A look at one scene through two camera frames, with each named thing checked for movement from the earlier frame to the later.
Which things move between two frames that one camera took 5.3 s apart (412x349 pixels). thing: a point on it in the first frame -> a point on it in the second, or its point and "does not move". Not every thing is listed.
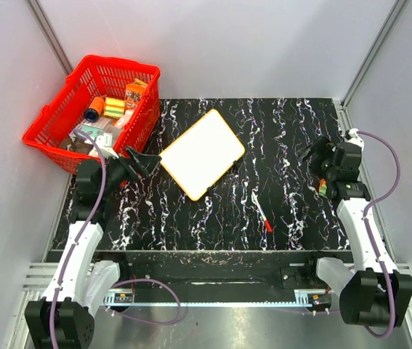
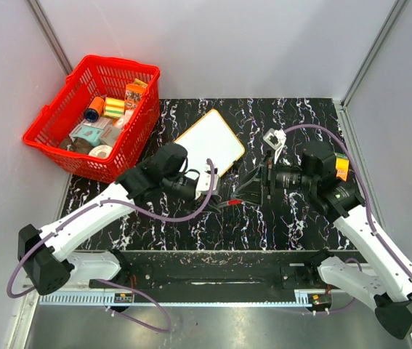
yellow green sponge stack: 113,108 does not move
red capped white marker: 265,221 -> 230,202
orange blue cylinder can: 94,109 does not move
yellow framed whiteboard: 201,154 does not move
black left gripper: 147,163 -> 215,208
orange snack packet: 134,94 does not move
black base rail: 225,272 does not move
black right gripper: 322,147 -> 268,161
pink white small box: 124,119 does not move
